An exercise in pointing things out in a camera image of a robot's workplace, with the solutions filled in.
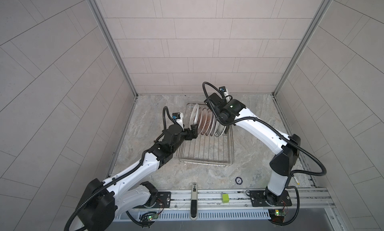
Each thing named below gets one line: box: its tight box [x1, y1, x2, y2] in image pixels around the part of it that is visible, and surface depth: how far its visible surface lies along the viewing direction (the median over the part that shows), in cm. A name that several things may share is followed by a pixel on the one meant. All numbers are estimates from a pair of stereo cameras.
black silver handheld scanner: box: [189, 182, 199, 221], surface depth 68 cm
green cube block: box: [222, 193, 230, 204], surface depth 72 cm
